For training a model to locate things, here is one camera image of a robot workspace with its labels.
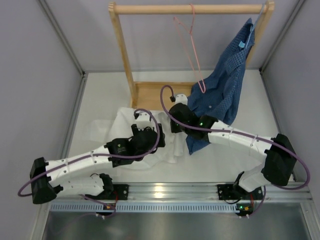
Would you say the white shirt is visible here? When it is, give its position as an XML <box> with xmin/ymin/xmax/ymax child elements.
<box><xmin>94</xmin><ymin>107</ymin><xmax>186</xmax><ymax>171</ymax></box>

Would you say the pink wire hanger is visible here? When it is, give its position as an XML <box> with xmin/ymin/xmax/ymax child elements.
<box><xmin>173</xmin><ymin>3</ymin><xmax>207</xmax><ymax>94</ymax></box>

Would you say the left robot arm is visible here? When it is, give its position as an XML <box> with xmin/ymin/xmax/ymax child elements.
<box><xmin>29</xmin><ymin>123</ymin><xmax>166</xmax><ymax>205</ymax></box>

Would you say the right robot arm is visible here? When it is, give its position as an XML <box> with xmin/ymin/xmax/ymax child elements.
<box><xmin>169</xmin><ymin>103</ymin><xmax>297</xmax><ymax>199</ymax></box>

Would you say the blue checked shirt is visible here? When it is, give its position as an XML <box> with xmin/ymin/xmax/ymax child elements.
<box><xmin>186</xmin><ymin>17</ymin><xmax>256</xmax><ymax>156</ymax></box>

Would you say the light blue hanger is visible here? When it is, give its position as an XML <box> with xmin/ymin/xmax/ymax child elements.
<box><xmin>244</xmin><ymin>3</ymin><xmax>265</xmax><ymax>48</ymax></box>

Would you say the wooden clothes rack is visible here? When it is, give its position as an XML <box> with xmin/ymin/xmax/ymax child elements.
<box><xmin>108</xmin><ymin>0</ymin><xmax>275</xmax><ymax>110</ymax></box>

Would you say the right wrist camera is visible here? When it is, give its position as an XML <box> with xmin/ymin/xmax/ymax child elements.
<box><xmin>169</xmin><ymin>93</ymin><xmax>188</xmax><ymax>105</ymax></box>

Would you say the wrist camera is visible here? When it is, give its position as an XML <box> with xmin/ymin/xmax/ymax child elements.
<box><xmin>169</xmin><ymin>93</ymin><xmax>188</xmax><ymax>105</ymax></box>
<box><xmin>134</xmin><ymin>111</ymin><xmax>153</xmax><ymax>131</ymax></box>

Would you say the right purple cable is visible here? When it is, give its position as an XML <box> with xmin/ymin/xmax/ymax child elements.
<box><xmin>159</xmin><ymin>85</ymin><xmax>311</xmax><ymax>191</ymax></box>

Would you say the purple cable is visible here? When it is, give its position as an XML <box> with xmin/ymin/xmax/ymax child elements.
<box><xmin>159</xmin><ymin>85</ymin><xmax>311</xmax><ymax>191</ymax></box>
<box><xmin>17</xmin><ymin>108</ymin><xmax>161</xmax><ymax>198</ymax></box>

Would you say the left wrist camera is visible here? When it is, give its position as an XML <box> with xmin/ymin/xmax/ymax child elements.
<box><xmin>134</xmin><ymin>111</ymin><xmax>153</xmax><ymax>131</ymax></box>

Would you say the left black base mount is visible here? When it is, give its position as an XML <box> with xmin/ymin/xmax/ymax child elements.
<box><xmin>110</xmin><ymin>184</ymin><xmax>129</xmax><ymax>201</ymax></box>

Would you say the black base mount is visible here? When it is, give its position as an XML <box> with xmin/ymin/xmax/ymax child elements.
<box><xmin>217</xmin><ymin>183</ymin><xmax>239</xmax><ymax>201</ymax></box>
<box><xmin>110</xmin><ymin>184</ymin><xmax>129</xmax><ymax>201</ymax></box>

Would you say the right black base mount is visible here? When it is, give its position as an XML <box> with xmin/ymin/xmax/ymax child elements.
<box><xmin>217</xmin><ymin>183</ymin><xmax>239</xmax><ymax>201</ymax></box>

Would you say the slotted grey cable duct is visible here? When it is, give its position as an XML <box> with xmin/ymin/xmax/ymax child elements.
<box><xmin>50</xmin><ymin>201</ymin><xmax>240</xmax><ymax>213</ymax></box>

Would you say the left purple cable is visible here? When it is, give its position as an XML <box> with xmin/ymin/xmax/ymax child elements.
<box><xmin>17</xmin><ymin>108</ymin><xmax>161</xmax><ymax>198</ymax></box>

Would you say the aluminium mounting rail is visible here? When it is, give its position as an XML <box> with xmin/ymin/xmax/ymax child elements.
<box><xmin>49</xmin><ymin>181</ymin><xmax>312</xmax><ymax>201</ymax></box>

